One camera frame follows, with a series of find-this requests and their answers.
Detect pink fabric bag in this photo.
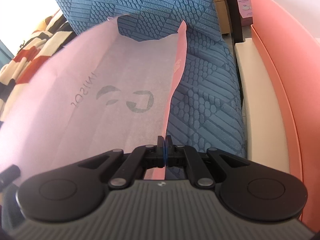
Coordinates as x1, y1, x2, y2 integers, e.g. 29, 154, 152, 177
1, 17, 187, 184

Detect blue textured mattress cover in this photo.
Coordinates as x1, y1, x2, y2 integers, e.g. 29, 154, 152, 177
56, 0, 246, 158

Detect cream folding chair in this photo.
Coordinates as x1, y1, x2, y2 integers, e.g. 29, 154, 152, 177
226, 0, 299, 176

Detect striped red black white blanket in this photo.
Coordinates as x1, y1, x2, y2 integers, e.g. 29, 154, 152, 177
1, 10, 76, 123

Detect pink cardboard box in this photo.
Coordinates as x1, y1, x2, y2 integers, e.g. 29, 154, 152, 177
251, 0, 319, 231

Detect small pink package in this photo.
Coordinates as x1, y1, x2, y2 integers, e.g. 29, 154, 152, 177
237, 0, 253, 27

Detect wooden cabinet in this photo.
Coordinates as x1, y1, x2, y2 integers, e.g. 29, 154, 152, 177
213, 0, 232, 36

